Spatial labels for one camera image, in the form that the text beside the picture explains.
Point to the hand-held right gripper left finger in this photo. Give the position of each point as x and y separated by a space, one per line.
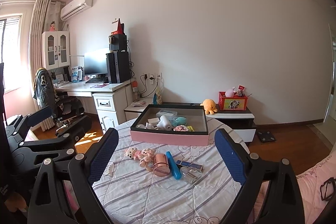
105 155

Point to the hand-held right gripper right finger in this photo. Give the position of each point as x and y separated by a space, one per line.
231 158

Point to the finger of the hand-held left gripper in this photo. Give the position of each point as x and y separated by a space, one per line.
65 137
39 113

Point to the dark blue lipstick box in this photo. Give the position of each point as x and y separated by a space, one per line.
189 165

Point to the yellow highlighter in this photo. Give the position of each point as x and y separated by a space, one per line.
190 129

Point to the rose gold round jar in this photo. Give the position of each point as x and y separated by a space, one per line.
161 165

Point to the blue tube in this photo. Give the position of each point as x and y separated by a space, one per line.
173 166

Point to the white charger plug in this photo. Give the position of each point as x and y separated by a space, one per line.
152 123

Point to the pink patterned pouch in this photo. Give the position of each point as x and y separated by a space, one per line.
180 128

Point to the teal round compact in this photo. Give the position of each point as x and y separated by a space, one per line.
179 120

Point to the pink box with dark rim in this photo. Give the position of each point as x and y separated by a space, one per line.
168 138

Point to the clear plastic box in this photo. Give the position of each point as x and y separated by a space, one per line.
166 113

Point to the person's left hand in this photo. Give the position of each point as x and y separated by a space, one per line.
14 201

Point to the dark jacket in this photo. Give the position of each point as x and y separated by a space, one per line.
43 87

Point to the black office chair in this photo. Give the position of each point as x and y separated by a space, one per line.
67 108

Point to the low black white cabinet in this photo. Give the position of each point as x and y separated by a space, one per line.
236 119

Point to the black bathroom scale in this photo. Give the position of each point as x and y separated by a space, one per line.
266 136

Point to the white desk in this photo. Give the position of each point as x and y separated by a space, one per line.
78 87

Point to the red storage box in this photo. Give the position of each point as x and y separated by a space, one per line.
233 103

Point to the orange octopus plush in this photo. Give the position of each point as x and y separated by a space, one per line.
209 106

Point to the pink mouse pad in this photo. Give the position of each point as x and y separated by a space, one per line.
99 85

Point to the small pink packet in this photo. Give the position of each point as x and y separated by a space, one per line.
138 103

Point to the beige curtain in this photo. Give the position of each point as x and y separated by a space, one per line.
38 50

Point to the white hutch cabinet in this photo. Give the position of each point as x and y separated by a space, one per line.
55 50

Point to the black keyboard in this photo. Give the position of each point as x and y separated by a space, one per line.
96 80

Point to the striped white quilt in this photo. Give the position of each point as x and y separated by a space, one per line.
157 195

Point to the pink plush toy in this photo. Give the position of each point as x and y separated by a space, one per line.
230 92

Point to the window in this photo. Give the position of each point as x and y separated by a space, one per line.
10 50

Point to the orange cap bottle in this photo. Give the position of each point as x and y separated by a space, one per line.
135 91

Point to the black computer monitor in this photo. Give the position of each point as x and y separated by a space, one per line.
96 61

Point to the blue snack bag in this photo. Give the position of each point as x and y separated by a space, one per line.
158 97

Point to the pale pink bed quilt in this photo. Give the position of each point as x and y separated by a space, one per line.
309 187

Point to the black computer tower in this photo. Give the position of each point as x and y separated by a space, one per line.
118 67

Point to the pink doll figure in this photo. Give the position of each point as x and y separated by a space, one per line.
53 26

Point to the black speaker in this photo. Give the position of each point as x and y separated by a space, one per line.
118 42

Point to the white air conditioner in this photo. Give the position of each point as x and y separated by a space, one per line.
76 6

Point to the red desk calendar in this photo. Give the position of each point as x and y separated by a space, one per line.
119 27

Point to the white wall sockets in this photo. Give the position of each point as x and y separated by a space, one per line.
151 76

